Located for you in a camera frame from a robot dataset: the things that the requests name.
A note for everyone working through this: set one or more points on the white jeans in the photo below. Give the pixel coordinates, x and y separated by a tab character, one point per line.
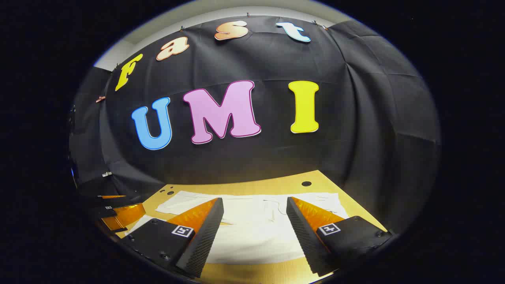
252	232

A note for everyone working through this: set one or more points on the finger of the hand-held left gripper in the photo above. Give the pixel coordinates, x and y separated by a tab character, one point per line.
126	215
112	196

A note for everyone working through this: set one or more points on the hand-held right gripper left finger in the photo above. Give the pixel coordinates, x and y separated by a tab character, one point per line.
205	240

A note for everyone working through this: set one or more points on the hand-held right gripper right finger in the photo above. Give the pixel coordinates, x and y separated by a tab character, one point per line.
305	240

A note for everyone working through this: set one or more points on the black backdrop cloth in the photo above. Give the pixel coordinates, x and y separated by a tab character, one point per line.
276	157

